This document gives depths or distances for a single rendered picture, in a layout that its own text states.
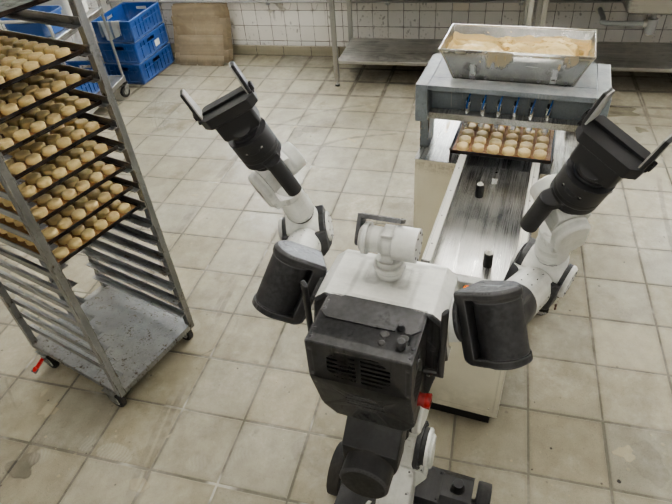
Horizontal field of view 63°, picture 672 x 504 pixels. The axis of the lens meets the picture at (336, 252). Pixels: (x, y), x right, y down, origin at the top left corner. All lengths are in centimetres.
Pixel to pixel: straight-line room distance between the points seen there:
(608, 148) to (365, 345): 50
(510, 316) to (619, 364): 187
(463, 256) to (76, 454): 183
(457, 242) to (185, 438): 144
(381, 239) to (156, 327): 199
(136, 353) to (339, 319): 187
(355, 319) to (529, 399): 171
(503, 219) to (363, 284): 114
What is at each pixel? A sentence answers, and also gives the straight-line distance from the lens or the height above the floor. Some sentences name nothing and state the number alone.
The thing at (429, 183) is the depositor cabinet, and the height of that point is 72.
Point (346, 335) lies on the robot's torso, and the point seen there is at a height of 136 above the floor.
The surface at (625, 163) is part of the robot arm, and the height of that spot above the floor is 165.
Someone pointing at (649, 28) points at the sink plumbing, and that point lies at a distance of 536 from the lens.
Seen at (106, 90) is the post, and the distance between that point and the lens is 217.
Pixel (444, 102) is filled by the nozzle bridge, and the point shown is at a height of 107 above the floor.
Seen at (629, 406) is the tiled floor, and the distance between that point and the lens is 275.
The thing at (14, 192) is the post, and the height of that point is 120.
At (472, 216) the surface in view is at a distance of 215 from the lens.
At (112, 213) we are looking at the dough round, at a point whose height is 88.
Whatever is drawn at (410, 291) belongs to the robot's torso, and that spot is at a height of 137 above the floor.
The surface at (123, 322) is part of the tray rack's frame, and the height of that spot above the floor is 15.
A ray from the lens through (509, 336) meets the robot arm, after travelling 106.
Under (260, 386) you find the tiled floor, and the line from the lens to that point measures 268.
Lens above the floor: 211
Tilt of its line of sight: 40 degrees down
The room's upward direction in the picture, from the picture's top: 5 degrees counter-clockwise
